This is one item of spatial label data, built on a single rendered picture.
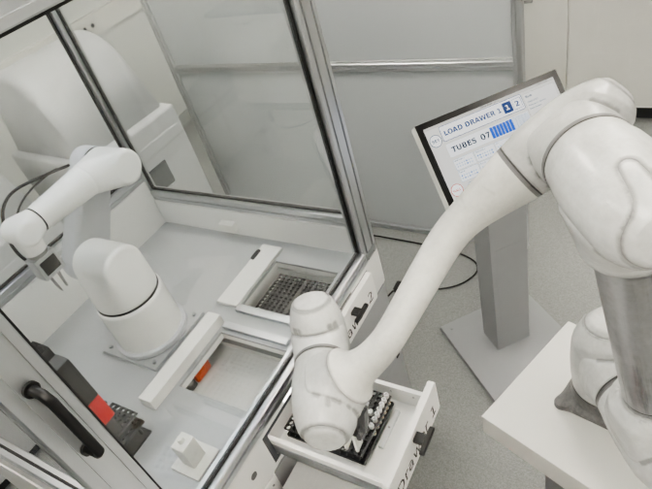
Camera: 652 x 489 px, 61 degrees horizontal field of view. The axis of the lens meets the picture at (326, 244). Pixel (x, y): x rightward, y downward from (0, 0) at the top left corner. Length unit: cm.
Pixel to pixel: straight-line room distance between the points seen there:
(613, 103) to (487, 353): 183
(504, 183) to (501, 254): 132
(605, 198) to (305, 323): 54
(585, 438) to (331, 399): 72
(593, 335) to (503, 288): 108
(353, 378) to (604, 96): 56
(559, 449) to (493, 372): 114
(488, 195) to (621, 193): 25
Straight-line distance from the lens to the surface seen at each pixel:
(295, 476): 157
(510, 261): 227
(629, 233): 73
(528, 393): 152
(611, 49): 389
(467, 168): 186
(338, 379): 91
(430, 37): 262
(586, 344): 131
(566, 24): 386
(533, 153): 88
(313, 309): 101
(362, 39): 276
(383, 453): 146
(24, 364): 94
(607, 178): 75
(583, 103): 88
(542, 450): 144
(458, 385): 255
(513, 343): 263
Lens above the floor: 209
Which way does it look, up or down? 38 degrees down
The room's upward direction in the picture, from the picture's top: 18 degrees counter-clockwise
